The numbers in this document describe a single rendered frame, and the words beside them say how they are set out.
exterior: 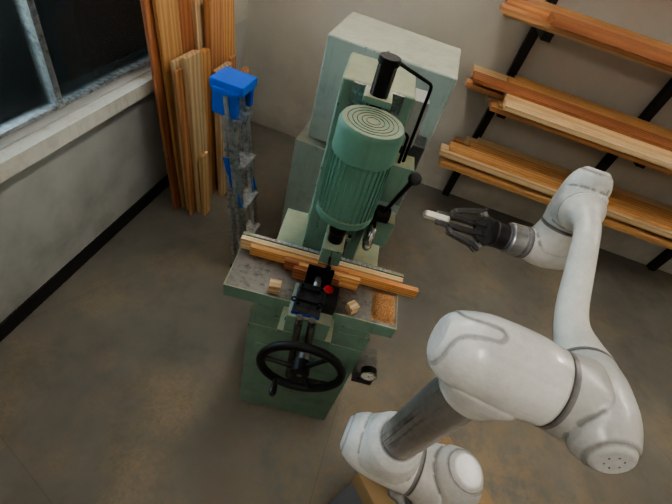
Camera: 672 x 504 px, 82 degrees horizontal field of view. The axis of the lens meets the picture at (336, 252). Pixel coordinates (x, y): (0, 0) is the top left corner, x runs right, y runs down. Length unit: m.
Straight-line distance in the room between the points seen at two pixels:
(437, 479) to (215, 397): 1.25
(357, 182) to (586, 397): 0.67
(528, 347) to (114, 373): 1.92
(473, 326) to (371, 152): 0.51
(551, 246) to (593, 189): 0.17
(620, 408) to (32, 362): 2.24
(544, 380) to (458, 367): 0.12
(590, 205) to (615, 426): 0.55
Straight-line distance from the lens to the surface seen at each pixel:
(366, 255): 1.66
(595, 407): 0.69
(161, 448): 2.05
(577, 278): 0.95
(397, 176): 1.31
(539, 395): 0.66
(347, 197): 1.05
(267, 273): 1.36
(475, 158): 3.13
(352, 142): 0.97
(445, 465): 1.17
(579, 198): 1.09
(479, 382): 0.64
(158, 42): 2.38
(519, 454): 2.51
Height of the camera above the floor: 1.95
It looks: 45 degrees down
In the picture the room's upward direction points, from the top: 19 degrees clockwise
